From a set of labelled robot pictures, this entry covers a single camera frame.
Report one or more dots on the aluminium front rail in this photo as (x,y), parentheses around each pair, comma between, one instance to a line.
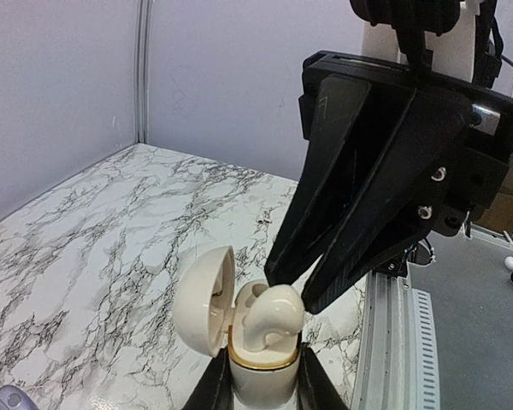
(398,365)

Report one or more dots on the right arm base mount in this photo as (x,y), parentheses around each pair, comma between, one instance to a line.
(420,254)

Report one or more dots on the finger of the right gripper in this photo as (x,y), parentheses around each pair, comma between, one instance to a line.
(347,122)

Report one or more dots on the white charging case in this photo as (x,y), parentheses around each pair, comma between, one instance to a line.
(209,317)

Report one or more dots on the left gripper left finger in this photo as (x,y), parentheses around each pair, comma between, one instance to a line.
(214,389)

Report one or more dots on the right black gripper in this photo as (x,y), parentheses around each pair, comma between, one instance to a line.
(442,165)

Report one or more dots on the purple earbud charging case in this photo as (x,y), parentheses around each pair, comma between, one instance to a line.
(14,398)

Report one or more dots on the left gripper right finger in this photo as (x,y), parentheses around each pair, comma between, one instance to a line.
(315,390)

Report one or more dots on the right aluminium frame post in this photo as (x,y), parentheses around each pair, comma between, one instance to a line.
(141,71)

